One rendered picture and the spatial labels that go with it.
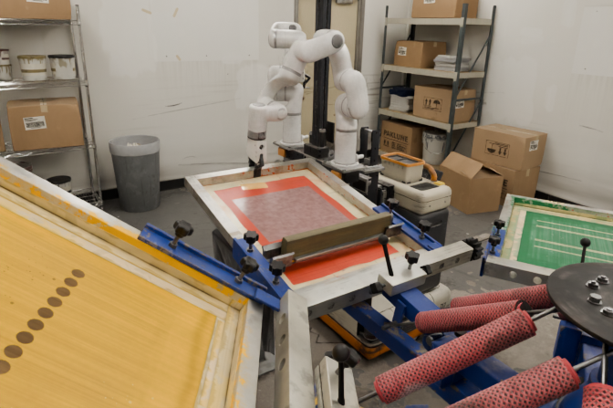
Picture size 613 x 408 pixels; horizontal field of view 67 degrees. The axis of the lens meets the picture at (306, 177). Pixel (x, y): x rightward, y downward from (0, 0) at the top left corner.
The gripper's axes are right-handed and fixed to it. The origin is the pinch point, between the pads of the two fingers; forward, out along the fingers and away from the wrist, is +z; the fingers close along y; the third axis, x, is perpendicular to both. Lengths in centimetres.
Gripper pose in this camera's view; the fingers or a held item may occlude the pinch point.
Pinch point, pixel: (254, 170)
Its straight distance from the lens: 193.5
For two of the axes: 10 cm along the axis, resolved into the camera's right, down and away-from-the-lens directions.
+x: -8.4, 1.5, -5.1
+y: -5.3, -4.2, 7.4
